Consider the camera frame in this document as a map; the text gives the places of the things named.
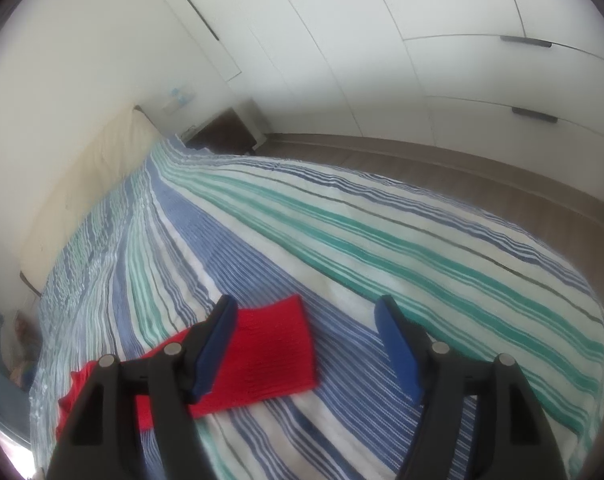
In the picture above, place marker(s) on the white wardrobe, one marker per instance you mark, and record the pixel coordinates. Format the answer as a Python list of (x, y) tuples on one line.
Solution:
[(381, 60)]

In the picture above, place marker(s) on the pale plastic bag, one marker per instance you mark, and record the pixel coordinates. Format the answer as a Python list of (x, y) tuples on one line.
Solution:
[(24, 340)]

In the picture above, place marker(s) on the white wall socket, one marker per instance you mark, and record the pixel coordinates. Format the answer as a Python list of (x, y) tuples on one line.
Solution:
[(179, 97)]

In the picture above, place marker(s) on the dark-topped nightstand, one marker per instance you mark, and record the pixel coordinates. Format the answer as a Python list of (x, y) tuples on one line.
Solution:
[(222, 127)]

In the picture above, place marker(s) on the red knit sweater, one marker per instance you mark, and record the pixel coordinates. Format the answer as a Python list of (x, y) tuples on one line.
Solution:
[(272, 350)]

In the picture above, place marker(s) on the striped blanket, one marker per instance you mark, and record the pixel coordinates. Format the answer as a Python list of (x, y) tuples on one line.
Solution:
[(332, 260)]

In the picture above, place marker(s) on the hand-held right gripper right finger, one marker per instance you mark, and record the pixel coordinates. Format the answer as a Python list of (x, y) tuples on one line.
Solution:
[(396, 345)]

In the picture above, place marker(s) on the cream padded headboard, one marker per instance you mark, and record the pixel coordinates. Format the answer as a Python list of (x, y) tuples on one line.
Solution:
[(82, 195)]

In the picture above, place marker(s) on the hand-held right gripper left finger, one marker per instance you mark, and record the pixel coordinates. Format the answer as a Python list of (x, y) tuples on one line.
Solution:
[(214, 350)]

